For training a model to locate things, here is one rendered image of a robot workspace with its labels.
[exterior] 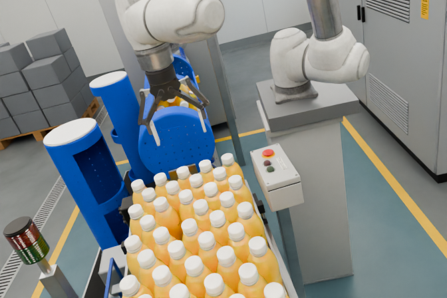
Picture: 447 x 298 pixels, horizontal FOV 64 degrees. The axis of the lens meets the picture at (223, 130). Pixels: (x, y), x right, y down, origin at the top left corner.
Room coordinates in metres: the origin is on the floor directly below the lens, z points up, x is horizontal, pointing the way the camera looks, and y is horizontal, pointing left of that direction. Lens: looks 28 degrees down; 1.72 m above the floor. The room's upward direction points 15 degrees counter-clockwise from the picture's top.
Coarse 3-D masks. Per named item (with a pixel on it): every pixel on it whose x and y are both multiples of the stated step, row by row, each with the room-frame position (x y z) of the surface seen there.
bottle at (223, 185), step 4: (228, 176) 0.91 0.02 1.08; (216, 180) 0.90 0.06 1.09; (220, 180) 0.89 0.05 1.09; (224, 180) 0.89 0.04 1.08; (216, 184) 0.89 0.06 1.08; (220, 184) 0.88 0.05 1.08; (224, 184) 0.88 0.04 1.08; (228, 184) 0.89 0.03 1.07; (220, 188) 0.88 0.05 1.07; (224, 188) 0.88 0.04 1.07; (228, 188) 0.88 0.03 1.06
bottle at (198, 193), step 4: (200, 184) 0.89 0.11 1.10; (204, 184) 0.90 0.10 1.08; (192, 188) 0.90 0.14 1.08; (196, 188) 0.89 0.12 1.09; (200, 188) 0.89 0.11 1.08; (192, 192) 0.89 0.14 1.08; (196, 192) 0.88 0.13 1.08; (200, 192) 0.88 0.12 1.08; (204, 192) 0.88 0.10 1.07; (196, 196) 0.88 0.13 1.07; (200, 196) 0.87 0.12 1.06; (204, 196) 0.87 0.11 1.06
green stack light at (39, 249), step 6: (42, 240) 0.69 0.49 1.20; (30, 246) 0.66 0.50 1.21; (36, 246) 0.67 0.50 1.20; (42, 246) 0.68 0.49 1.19; (48, 246) 0.70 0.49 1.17; (18, 252) 0.66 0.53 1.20; (24, 252) 0.66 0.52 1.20; (30, 252) 0.66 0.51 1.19; (36, 252) 0.66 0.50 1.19; (42, 252) 0.67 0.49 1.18; (48, 252) 0.68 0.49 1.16; (24, 258) 0.66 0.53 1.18; (30, 258) 0.66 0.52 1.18; (36, 258) 0.66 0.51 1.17; (42, 258) 0.67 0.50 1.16; (30, 264) 0.66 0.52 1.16
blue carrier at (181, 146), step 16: (176, 64) 2.02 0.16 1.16; (144, 112) 1.32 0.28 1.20; (160, 112) 1.19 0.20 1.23; (176, 112) 1.17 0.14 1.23; (192, 112) 1.19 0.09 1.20; (144, 128) 1.16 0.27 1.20; (160, 128) 1.16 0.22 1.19; (176, 128) 1.17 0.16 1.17; (192, 128) 1.16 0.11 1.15; (208, 128) 1.17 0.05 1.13; (144, 144) 1.15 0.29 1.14; (160, 144) 1.16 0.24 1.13; (176, 144) 1.16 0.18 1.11; (192, 144) 1.16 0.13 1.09; (208, 144) 1.16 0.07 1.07; (144, 160) 1.15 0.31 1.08; (160, 160) 1.16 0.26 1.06; (176, 160) 1.16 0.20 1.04; (192, 160) 1.16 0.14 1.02
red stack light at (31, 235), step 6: (30, 228) 0.68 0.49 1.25; (36, 228) 0.70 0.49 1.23; (24, 234) 0.66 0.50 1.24; (30, 234) 0.67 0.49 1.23; (36, 234) 0.68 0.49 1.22; (12, 240) 0.66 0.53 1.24; (18, 240) 0.66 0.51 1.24; (24, 240) 0.66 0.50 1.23; (30, 240) 0.67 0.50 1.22; (36, 240) 0.68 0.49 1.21; (12, 246) 0.66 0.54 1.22; (18, 246) 0.66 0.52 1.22; (24, 246) 0.66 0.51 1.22
